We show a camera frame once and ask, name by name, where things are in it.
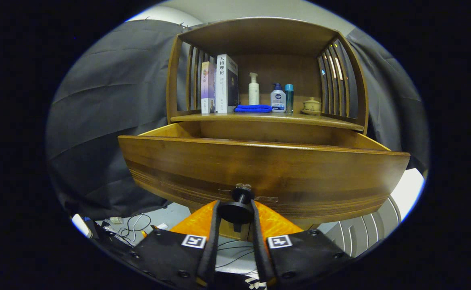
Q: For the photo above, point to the teal bottle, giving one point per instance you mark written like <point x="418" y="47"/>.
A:
<point x="289" y="98"/>

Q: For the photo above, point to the beige lidded teacup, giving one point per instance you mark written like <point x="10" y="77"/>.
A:
<point x="312" y="106"/>

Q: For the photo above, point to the white bottle with blue cap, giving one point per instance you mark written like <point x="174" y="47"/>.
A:
<point x="278" y="100"/>

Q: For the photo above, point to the blue folded cloth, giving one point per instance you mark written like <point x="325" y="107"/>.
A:
<point x="253" y="108"/>

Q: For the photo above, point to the black backdrop cloth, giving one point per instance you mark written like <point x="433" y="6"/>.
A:
<point x="110" y="121"/>

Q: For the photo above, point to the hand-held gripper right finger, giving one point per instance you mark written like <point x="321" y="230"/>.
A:
<point x="260" y="253"/>

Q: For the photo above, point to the white pump bottle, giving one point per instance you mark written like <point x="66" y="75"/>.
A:
<point x="254" y="94"/>

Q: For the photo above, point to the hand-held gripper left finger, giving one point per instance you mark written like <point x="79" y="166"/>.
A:
<point x="210" y="249"/>

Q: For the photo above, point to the white book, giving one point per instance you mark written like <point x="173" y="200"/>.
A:
<point x="221" y="88"/>

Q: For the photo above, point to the white plastic device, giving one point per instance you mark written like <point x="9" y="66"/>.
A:
<point x="80" y="225"/>

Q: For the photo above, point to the purple book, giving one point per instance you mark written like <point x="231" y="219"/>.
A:
<point x="208" y="84"/>

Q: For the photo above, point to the wooden countertop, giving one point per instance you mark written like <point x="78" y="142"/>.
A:
<point x="259" y="117"/>

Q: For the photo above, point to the small pale box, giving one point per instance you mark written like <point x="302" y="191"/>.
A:
<point x="115" y="220"/>

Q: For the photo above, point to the wooden drawer with black knob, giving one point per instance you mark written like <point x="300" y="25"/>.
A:
<point x="259" y="169"/>

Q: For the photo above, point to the wooden cabinet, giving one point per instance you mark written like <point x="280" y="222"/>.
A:
<point x="259" y="36"/>

